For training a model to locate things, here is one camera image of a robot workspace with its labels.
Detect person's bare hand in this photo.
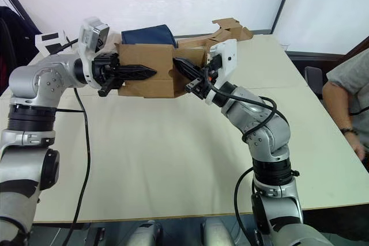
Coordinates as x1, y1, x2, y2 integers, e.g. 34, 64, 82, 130
352, 141, 369, 164

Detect dark wrist bracelet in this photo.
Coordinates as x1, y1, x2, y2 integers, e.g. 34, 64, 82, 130
340, 127, 359, 137

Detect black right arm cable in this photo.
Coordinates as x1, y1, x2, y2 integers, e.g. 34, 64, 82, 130
201, 67, 291, 246

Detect person's grey shirt torso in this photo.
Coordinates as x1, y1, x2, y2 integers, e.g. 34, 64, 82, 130
325, 48, 369, 154

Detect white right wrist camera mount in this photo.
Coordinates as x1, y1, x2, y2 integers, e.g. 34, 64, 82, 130
205, 38, 239, 105

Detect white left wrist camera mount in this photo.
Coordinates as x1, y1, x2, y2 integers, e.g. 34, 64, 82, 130
77, 16, 112, 87

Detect dark grey chair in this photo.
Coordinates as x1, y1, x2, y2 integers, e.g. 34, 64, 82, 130
304, 66, 325, 100

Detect torn flattened cardboard box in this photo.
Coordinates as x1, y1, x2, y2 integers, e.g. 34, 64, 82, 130
175, 18, 254, 56

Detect dark blue cloth bag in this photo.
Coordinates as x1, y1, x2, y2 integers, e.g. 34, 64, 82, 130
120, 24, 179, 50

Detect small brown cardboard box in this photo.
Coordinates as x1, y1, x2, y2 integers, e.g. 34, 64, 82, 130
114, 43, 210, 99

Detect white tag with black patches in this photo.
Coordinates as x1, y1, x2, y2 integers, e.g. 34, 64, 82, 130
35, 29, 70, 56

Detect grey rounded shape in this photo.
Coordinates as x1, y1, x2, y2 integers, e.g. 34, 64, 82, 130
199, 218, 235, 246
127, 219, 164, 246

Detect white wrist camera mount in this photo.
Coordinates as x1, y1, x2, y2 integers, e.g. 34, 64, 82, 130
205, 38, 239, 105
77, 16, 112, 87

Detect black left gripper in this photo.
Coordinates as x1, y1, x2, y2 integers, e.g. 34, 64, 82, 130
91, 52, 158, 97

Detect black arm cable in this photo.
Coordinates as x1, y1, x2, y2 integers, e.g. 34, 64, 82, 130
53, 37, 92, 246
201, 67, 291, 246

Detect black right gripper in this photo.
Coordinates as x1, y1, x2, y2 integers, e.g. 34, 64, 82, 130
172, 54, 223, 101

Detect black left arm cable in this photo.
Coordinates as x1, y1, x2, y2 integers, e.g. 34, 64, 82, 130
53, 37, 92, 246

